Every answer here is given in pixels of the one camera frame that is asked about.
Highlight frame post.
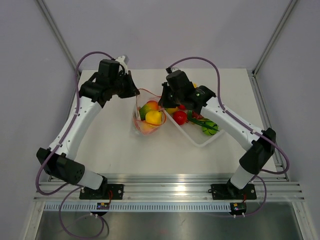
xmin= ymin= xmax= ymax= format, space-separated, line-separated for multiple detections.
xmin=34 ymin=0 xmax=81 ymax=77
xmin=252 ymin=0 xmax=300 ymax=77

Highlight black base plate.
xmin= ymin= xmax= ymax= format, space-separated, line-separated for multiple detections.
xmin=79 ymin=183 xmax=125 ymax=200
xmin=207 ymin=183 xmax=257 ymax=201

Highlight clear zip bag orange zipper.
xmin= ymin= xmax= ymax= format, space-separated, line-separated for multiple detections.
xmin=132 ymin=88 xmax=167 ymax=136

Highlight left frame post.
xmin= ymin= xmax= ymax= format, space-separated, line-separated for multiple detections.
xmin=34 ymin=0 xmax=81 ymax=77

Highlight green chives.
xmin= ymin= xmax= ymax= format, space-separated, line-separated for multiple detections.
xmin=187 ymin=110 xmax=211 ymax=127

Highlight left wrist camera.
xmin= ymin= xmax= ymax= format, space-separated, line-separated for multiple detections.
xmin=115 ymin=55 xmax=129 ymax=67

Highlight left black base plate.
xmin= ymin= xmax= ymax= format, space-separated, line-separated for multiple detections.
xmin=79 ymin=183 xmax=125 ymax=200

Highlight aluminium rail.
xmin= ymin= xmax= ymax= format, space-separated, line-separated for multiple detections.
xmin=33 ymin=173 xmax=305 ymax=202

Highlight white plastic basket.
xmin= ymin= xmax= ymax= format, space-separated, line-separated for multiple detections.
xmin=164 ymin=106 xmax=225 ymax=147

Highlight green lime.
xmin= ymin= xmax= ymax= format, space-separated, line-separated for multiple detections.
xmin=165 ymin=107 xmax=179 ymax=115

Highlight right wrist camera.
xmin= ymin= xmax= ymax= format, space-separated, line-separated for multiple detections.
xmin=165 ymin=66 xmax=180 ymax=74

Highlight white slotted cable duct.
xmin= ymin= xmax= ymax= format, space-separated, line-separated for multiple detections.
xmin=44 ymin=201 xmax=231 ymax=213

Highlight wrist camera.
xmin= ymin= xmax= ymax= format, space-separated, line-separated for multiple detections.
xmin=115 ymin=55 xmax=129 ymax=67
xmin=165 ymin=66 xmax=180 ymax=74

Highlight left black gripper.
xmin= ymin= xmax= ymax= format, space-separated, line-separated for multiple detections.
xmin=109 ymin=70 xmax=140 ymax=99

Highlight peach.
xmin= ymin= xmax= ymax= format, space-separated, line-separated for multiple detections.
xmin=139 ymin=122 xmax=158 ymax=136

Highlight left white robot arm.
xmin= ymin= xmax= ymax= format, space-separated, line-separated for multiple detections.
xmin=36 ymin=55 xmax=140 ymax=199

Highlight right frame post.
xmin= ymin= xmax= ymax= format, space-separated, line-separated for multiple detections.
xmin=252 ymin=0 xmax=300 ymax=77

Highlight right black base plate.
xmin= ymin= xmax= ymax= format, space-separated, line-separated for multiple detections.
xmin=207 ymin=183 xmax=257 ymax=201

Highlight orange green mango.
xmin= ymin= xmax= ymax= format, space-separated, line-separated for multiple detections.
xmin=139 ymin=100 xmax=159 ymax=121

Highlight purple grapes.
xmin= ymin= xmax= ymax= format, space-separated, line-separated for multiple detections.
xmin=192 ymin=112 xmax=204 ymax=120

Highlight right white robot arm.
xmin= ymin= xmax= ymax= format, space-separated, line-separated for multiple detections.
xmin=158 ymin=70 xmax=276 ymax=199

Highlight red apple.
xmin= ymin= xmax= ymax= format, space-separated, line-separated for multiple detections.
xmin=172 ymin=110 xmax=188 ymax=126

